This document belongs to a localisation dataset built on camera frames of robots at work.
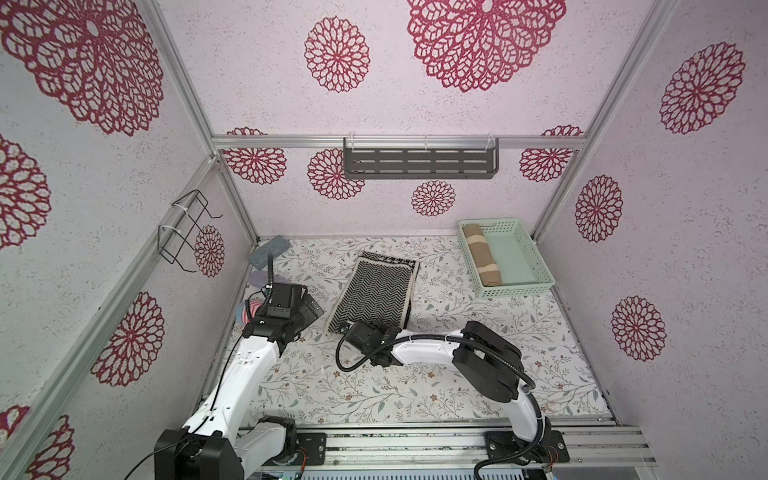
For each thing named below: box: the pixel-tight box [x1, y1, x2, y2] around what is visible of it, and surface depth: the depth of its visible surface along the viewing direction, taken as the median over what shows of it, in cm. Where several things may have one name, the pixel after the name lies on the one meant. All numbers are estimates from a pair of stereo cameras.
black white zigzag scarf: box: [327, 251, 420, 332], surface depth 103 cm
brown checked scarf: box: [462, 224, 503, 287], surface depth 110 cm
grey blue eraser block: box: [248, 235, 290, 270], surface depth 117 cm
